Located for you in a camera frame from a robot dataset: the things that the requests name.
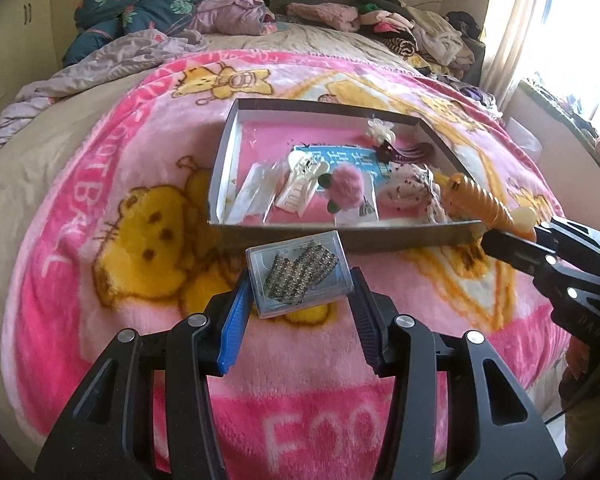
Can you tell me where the bed with grey headboard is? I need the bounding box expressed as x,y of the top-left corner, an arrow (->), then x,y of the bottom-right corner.
0,0 -> 486,171

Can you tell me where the pile of mixed clothes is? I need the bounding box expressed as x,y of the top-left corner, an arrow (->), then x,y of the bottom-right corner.
354,0 -> 487,70

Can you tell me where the lilac crumpled sheet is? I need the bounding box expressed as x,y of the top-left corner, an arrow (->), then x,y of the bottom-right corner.
0,29 -> 210,152

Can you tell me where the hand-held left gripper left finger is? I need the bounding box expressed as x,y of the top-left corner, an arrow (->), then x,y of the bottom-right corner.
35,270 -> 251,480

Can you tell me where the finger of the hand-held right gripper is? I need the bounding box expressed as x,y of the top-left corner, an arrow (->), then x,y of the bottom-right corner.
534,216 -> 600,257
481,229 -> 562,279

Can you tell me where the person's right forearm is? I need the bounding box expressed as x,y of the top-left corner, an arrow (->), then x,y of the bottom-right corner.
560,337 -> 600,461

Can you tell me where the pink cartoon printed blanket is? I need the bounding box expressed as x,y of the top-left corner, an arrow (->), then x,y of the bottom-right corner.
0,49 -> 577,480

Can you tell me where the dark red hair comb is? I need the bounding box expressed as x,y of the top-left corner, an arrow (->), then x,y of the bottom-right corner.
376,141 -> 435,167

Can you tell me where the black cable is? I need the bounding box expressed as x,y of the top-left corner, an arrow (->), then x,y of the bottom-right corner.
544,359 -> 600,423

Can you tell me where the clear plastic packet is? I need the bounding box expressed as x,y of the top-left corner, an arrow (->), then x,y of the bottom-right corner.
226,159 -> 283,224

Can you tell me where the purple crumpled garment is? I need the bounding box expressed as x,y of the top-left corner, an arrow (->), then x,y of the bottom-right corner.
190,0 -> 277,37

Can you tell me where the clear box of rhinestone clips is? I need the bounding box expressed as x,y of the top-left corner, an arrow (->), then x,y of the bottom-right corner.
245,230 -> 357,320

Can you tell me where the pink pompom hair tie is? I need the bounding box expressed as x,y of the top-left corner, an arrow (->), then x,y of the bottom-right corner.
325,164 -> 377,213

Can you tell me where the cream curtain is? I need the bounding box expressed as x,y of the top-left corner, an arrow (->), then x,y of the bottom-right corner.
479,0 -> 557,107

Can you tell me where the pink knitted garment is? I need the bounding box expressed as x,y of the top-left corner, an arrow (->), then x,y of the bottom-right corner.
285,2 -> 362,32

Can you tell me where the orange horn hair clip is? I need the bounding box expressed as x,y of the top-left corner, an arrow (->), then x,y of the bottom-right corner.
439,172 -> 539,242

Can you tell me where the cream wardrobe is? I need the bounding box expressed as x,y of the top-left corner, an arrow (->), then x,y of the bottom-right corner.
0,0 -> 83,137

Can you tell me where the white plastic bag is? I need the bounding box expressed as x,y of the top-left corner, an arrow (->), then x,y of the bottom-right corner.
504,114 -> 544,162

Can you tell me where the white hair claw clip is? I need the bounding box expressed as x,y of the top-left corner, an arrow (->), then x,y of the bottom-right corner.
274,152 -> 332,215

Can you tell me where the grey shallow cardboard box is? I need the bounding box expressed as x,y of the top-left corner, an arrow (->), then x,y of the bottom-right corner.
207,97 -> 487,255

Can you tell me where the dark blue floral quilt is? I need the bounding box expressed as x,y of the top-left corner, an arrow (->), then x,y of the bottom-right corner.
61,0 -> 207,69

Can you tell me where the speckled pink scrunchie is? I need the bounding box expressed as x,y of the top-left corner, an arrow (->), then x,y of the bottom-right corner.
379,164 -> 452,224

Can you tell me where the window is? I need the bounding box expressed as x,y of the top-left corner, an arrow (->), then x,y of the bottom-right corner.
530,0 -> 600,136

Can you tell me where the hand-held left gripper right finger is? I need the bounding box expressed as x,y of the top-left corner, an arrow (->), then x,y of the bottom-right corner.
350,266 -> 566,480

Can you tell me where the white flower hair claw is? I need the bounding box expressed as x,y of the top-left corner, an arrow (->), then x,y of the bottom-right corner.
364,115 -> 397,142

